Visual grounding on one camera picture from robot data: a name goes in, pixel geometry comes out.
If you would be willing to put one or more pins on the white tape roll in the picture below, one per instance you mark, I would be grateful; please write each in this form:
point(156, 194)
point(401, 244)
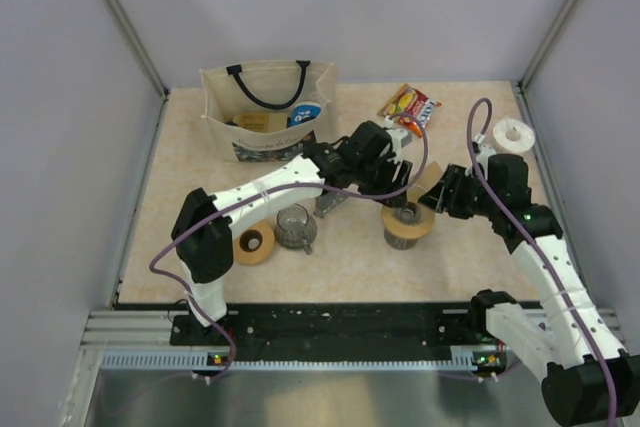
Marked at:
point(513, 136)

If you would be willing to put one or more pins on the brown paper coffee filter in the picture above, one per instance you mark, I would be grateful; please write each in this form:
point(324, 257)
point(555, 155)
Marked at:
point(428, 179)

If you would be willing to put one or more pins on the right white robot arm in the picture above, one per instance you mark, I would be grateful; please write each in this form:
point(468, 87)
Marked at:
point(585, 372)

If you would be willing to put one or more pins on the clear glass dripper cone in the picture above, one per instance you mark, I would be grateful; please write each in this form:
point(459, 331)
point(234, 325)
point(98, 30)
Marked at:
point(409, 214)

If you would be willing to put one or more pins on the brown box in bag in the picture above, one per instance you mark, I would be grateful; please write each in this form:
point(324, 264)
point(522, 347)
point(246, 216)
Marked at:
point(261, 122)

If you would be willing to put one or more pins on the grey glass carafe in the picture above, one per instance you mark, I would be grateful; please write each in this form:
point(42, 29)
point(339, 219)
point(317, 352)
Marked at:
point(399, 243)

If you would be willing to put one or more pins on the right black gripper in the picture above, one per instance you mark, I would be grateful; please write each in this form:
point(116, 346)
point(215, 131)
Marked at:
point(457, 177)

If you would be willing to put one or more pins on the beige canvas tote bag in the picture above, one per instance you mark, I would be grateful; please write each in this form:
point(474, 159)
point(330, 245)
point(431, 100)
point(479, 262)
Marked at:
point(267, 86)

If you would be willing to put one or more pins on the glass carafe with handle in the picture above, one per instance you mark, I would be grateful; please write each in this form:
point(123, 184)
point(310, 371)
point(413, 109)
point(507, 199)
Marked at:
point(295, 229)

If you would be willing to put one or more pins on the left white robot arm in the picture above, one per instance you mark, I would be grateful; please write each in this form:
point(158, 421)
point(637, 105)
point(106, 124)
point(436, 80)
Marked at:
point(208, 224)

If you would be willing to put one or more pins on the blue white item in bag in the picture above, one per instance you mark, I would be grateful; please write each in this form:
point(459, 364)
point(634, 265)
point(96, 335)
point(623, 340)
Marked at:
point(304, 112)

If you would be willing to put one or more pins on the grey glass dripper cone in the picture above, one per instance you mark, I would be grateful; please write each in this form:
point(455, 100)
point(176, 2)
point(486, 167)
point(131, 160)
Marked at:
point(327, 202)

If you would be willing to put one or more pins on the red yellow candy packet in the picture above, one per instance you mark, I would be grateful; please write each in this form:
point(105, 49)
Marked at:
point(410, 100)

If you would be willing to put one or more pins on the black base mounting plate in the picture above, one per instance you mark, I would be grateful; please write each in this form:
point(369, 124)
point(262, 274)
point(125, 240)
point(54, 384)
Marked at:
point(350, 332)

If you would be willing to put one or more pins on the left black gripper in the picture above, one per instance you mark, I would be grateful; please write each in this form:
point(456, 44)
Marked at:
point(387, 186)

